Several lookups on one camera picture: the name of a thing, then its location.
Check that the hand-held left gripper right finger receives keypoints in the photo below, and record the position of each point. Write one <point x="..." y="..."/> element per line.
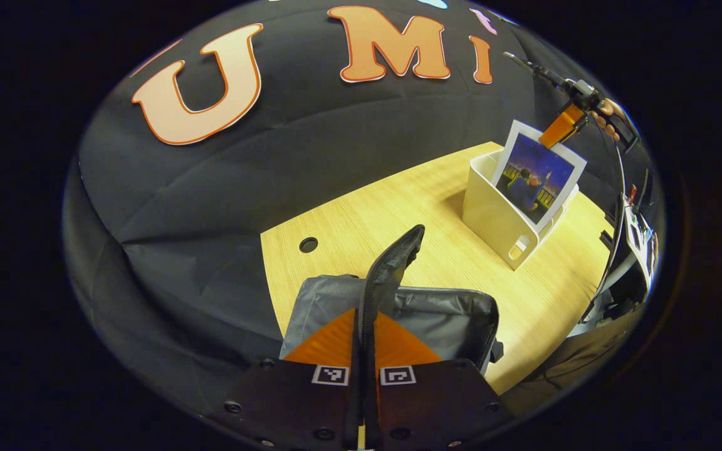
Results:
<point x="436" y="407"/>

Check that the background clutter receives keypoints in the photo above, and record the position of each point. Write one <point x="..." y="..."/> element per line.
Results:
<point x="640" y="238"/>

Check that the white bookshelf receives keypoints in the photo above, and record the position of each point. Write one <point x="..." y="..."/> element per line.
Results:
<point x="492" y="219"/>

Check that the grey schoolbag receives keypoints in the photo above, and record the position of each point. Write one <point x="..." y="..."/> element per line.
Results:
<point x="442" y="319"/>

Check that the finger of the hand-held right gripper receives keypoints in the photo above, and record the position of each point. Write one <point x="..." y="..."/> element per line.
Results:
<point x="560" y="127"/>

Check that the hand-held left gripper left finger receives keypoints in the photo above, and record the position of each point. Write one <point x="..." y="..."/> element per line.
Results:
<point x="298" y="407"/>

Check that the blue picture cover book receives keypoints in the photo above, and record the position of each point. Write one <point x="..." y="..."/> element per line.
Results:
<point x="533" y="181"/>

